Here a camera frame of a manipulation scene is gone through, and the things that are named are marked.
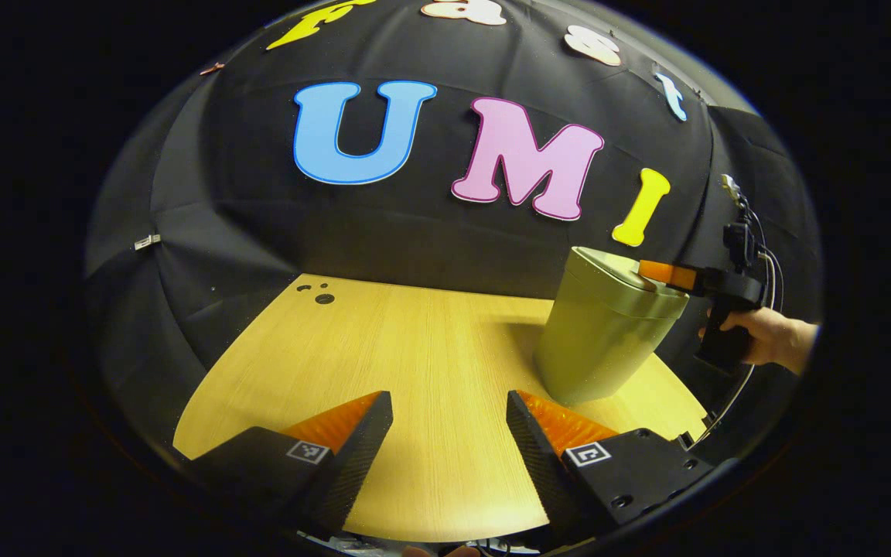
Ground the black backdrop cloth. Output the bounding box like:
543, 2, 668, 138
84, 0, 821, 465

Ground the light green desktop garbage bin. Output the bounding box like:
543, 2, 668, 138
534, 246, 690, 405

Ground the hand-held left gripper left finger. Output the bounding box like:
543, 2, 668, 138
190, 391, 394, 538

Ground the wooden desktop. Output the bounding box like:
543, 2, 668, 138
173, 272, 708, 542

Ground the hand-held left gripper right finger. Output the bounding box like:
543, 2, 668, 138
506, 389, 713, 542

